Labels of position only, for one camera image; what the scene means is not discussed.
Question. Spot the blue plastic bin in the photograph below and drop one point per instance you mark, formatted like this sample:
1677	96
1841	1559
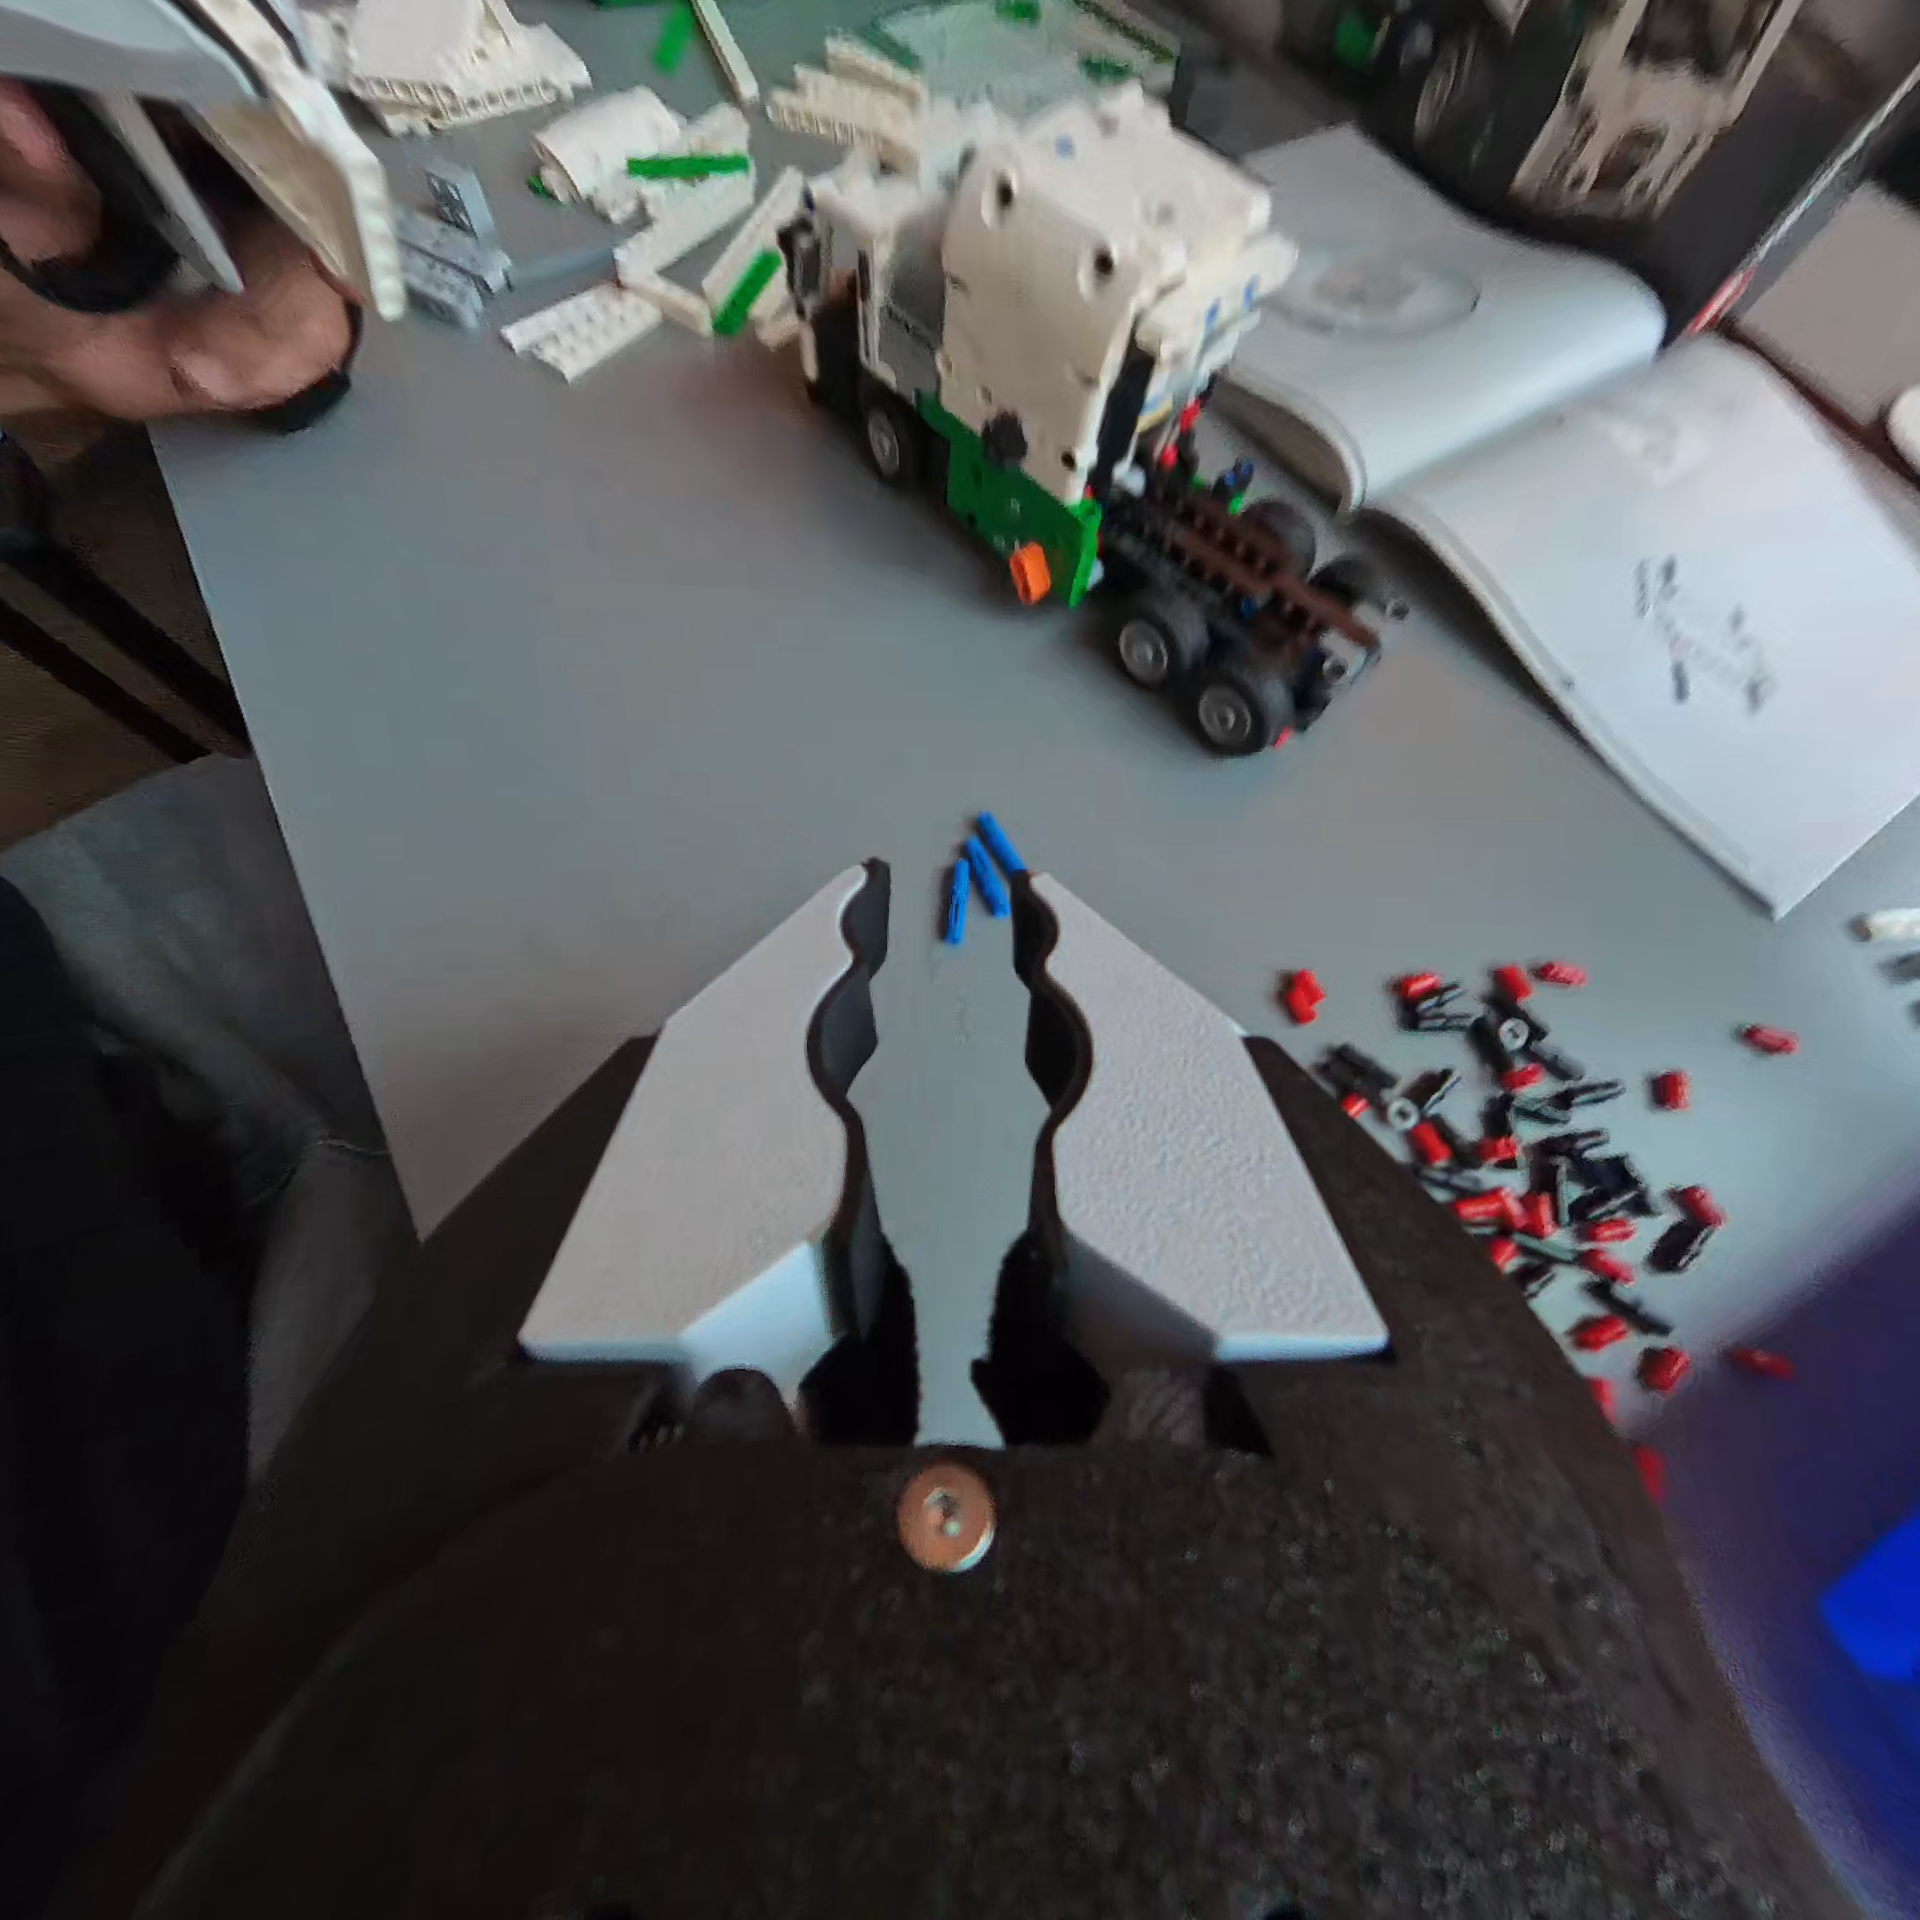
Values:
1861	1621

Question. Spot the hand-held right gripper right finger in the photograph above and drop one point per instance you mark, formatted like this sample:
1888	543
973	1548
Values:
1184	1170

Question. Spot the black lego box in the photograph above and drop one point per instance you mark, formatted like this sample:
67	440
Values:
1621	90

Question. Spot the person's grey trousers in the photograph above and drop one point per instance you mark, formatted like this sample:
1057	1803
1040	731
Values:
179	975

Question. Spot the pile of white lego pieces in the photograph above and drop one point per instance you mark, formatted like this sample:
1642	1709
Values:
630	134

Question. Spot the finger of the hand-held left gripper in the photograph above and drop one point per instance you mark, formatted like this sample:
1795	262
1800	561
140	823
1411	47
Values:
135	46
226	197

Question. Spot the blue lego pin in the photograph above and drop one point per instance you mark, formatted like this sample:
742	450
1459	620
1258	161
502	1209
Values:
955	904
985	879
999	842

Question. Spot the grey LEGO beams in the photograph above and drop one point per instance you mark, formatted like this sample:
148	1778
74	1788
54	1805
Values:
449	277

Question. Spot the short green lego tile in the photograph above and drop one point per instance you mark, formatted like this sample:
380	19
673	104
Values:
674	38

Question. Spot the pile of red black pins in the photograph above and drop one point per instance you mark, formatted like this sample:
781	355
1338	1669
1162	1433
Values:
1513	1156

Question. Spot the white green lego truck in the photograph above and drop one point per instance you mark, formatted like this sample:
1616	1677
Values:
1051	300

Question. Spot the open instruction booklet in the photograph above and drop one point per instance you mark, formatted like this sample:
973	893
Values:
1651	600

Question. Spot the green studded lego plate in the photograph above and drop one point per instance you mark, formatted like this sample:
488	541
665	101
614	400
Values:
747	292

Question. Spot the long green lego tile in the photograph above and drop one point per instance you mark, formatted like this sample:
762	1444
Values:
688	165

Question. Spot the person's left hand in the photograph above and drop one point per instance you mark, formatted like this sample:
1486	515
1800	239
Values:
196	353

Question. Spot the sticker sheet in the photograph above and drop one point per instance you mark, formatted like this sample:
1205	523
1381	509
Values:
1021	54

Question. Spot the small grey lego brick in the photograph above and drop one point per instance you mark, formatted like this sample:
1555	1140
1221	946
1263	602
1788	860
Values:
458	198

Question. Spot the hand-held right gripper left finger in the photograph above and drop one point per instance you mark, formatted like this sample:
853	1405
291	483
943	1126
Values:
704	1170

